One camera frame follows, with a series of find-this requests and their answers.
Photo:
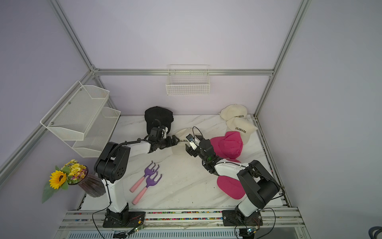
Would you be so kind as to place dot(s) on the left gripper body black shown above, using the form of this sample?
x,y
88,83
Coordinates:
x,y
164,143

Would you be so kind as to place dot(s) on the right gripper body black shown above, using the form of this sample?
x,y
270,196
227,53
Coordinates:
x,y
199,152

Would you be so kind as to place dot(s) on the cream colorado cap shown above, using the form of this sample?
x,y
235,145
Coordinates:
x,y
233,111
243,126
180,148

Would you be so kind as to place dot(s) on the black cap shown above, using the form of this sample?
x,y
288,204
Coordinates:
x,y
156,116

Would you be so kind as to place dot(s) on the pink cap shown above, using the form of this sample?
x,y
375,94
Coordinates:
x,y
229,146
228,180

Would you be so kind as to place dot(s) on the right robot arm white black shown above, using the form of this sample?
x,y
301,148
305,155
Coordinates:
x,y
258,184

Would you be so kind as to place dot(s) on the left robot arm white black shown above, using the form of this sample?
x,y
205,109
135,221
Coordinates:
x,y
112,163

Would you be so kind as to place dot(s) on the purple pink garden fork upper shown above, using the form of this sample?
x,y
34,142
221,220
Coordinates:
x,y
148,171

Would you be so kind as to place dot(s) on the purple pink garden fork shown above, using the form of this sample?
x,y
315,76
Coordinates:
x,y
150,181
148,171

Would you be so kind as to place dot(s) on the purple pink garden fork lower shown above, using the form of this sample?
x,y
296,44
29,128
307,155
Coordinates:
x,y
150,181

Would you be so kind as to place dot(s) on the dark glass flower vase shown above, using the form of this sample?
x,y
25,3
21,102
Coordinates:
x,y
93,186

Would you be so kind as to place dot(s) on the white two-tier mesh shelf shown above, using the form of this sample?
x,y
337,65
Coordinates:
x,y
82,119

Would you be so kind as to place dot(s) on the sunflower bouquet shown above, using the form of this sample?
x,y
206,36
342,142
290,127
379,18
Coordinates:
x,y
72,173

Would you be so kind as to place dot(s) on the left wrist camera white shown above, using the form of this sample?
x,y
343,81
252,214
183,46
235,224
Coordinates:
x,y
162,132

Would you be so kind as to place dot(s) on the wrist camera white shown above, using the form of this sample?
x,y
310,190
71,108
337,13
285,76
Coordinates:
x,y
191,145
162,132

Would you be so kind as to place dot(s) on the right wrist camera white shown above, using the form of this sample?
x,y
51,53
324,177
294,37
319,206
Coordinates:
x,y
191,145

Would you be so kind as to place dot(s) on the white wire wall basket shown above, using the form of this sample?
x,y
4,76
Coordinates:
x,y
188,80

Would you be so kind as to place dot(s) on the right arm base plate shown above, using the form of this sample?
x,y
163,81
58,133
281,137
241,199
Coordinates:
x,y
236,218

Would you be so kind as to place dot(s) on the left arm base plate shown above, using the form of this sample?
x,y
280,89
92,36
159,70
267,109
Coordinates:
x,y
125,219

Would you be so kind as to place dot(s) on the aluminium front rail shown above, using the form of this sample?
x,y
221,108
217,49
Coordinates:
x,y
268,223

